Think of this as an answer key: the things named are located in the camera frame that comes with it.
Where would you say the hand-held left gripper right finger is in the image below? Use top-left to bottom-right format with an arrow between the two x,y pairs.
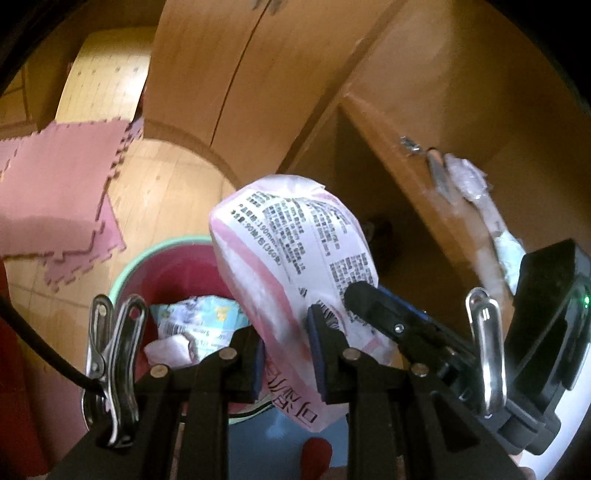
307,302 -> 525,480

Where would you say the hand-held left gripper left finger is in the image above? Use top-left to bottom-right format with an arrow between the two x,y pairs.
46,329 -> 267,480

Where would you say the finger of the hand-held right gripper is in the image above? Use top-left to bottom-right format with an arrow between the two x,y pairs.
344,281 -> 476,365

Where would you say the mint printed plastic package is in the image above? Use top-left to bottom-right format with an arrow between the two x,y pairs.
150,295 -> 250,365

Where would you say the red bin with green rim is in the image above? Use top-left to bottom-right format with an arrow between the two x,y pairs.
108,236 -> 278,423

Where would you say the pink white tissue pack wrapper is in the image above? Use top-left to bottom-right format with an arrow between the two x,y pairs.
208,174 -> 399,433

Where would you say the clear plastic bag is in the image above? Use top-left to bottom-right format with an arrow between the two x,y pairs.
442,154 -> 489,202

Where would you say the metal spring clamp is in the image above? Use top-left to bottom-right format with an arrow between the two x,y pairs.
464,287 -> 509,419
83,294 -> 148,448

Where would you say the blue foam floor mat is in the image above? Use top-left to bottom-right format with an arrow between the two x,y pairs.
226,406 -> 352,480

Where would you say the white crumpled wrapper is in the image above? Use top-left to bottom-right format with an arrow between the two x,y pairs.
480,203 -> 528,294

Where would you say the small red object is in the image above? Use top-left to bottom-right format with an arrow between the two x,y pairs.
302,438 -> 334,480

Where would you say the grey flat packet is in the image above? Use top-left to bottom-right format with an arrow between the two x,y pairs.
427,147 -> 455,202

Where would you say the light pink foam mat piece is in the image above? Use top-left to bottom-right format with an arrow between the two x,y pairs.
44,191 -> 127,294

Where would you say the pink foam floor mat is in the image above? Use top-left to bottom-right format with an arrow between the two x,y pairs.
0,119 -> 144,259

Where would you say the wooden cabinet with doors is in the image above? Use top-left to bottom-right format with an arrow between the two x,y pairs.
145,0 -> 407,185

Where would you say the yellow dotted mat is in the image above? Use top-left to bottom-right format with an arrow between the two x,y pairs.
54,27 -> 155,126

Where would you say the wooden drawer desk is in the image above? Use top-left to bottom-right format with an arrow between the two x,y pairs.
0,69 -> 38,130

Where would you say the thick black cable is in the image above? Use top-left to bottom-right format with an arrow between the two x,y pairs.
0,295 -> 100,393

